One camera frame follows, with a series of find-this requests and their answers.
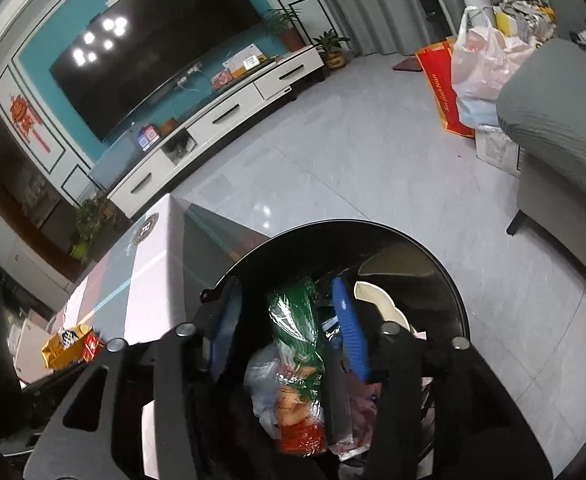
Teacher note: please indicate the grey rectangular panel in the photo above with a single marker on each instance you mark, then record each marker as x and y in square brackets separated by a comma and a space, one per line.
[115, 165]

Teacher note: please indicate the red knot decoration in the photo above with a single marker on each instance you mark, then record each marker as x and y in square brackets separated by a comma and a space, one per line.
[25, 116]

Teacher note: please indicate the pile of clothes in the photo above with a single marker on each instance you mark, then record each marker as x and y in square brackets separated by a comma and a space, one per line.
[523, 12]

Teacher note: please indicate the tall potted plant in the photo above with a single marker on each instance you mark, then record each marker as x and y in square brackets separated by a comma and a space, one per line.
[285, 27]

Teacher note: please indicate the black round bin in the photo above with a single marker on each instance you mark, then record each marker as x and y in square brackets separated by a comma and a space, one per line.
[413, 260]

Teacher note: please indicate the large pink wrapper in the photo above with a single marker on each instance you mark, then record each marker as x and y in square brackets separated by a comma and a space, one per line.
[365, 410]

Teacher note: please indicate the blue red box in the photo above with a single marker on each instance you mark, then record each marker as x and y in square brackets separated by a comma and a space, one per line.
[148, 137]

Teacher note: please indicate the table with pink-grey cloth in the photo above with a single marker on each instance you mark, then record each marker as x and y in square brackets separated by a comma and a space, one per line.
[173, 270]

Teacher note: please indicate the white cardboard box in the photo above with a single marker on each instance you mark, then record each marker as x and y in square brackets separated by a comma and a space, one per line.
[495, 146]

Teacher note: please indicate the small potted plant yellow pot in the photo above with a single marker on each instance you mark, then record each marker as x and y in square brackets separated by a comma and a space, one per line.
[333, 51]

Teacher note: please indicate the red orange shopping bag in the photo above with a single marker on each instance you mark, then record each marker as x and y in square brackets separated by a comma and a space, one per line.
[440, 95]

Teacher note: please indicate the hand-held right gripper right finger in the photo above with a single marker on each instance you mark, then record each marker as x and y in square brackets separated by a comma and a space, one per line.
[351, 332]

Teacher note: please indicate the large black television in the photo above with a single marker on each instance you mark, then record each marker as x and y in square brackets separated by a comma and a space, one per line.
[158, 55]

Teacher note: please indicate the white desk calendar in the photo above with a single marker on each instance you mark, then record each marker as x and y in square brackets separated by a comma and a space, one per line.
[245, 61]

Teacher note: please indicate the upright vacuum cleaner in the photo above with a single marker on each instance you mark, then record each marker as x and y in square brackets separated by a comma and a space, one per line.
[430, 2]

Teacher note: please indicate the grey curtain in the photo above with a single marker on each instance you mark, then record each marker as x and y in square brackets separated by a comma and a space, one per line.
[373, 0]

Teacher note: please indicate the white television cabinet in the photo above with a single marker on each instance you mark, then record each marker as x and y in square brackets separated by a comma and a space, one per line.
[233, 110]

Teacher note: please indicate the dark wooden display cabinet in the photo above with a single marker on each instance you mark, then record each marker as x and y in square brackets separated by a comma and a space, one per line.
[18, 185]

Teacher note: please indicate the clear crumpled plastic bag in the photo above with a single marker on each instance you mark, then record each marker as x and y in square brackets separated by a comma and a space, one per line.
[260, 380]

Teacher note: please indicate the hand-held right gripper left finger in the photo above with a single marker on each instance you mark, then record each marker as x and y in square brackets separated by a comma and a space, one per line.
[173, 360]

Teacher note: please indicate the green snack packet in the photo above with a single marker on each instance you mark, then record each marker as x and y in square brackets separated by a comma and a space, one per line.
[298, 340]

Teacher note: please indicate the gold foil bag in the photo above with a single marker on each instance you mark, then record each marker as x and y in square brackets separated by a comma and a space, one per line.
[65, 344]

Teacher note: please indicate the white plastic shopping bag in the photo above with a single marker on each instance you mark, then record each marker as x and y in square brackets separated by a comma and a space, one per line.
[478, 75]

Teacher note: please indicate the dark red doormat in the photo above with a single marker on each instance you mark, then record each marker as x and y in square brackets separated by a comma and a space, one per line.
[405, 64]

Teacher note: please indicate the grey sofa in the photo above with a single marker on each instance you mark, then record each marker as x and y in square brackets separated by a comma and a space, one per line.
[563, 135]

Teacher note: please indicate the bushy potted plant dark planter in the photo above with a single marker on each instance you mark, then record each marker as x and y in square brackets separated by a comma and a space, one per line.
[90, 222]

